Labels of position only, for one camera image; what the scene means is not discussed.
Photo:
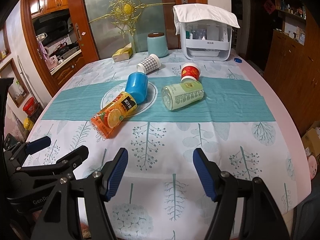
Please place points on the small blue bottle cap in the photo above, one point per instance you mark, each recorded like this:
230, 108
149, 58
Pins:
238, 60

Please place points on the grey checked paper cup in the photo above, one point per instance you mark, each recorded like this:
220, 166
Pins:
149, 64

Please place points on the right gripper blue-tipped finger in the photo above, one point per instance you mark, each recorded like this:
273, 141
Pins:
29, 148

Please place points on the teal striped table runner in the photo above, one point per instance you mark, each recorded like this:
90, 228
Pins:
225, 100

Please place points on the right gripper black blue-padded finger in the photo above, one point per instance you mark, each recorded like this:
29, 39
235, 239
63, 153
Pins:
261, 217
59, 218

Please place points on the blue plastic cup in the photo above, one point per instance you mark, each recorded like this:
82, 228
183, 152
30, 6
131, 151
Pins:
137, 86

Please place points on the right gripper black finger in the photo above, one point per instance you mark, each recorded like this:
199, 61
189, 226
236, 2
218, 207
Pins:
62, 167

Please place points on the red round tin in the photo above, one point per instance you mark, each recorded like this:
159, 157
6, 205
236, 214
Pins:
30, 106

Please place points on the white tree-print tablecloth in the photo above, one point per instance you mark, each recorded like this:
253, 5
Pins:
160, 195

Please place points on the white folded cloth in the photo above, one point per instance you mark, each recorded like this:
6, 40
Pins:
193, 12

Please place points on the red paper cup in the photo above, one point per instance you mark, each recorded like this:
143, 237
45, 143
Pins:
190, 71

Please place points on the brown wooden cabinet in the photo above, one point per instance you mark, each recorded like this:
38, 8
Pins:
292, 68

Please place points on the white plastic storage organizer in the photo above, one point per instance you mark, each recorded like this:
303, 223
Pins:
206, 40

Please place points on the white round plate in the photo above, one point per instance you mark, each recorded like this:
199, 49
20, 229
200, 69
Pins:
149, 101

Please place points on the glass door gold ornament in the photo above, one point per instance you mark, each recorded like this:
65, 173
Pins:
116, 23

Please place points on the orange juice paper cup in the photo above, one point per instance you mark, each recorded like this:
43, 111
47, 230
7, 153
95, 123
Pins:
108, 118

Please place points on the yellow tissue box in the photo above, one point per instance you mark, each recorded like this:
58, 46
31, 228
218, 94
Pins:
123, 54

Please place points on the kitchen counter with cookware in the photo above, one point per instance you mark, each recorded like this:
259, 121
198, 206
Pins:
63, 57

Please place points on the cardboard box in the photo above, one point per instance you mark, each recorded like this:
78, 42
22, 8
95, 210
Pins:
311, 140

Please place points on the teal canister brown lid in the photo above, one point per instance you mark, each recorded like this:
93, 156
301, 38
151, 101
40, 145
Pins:
157, 44

